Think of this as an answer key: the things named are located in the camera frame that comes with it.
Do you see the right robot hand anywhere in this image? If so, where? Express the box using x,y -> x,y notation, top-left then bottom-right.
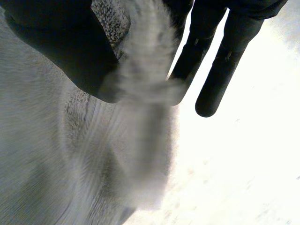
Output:
0,0 -> 288,118

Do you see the grey towel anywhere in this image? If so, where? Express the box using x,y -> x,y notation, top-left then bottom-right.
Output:
0,0 -> 188,225

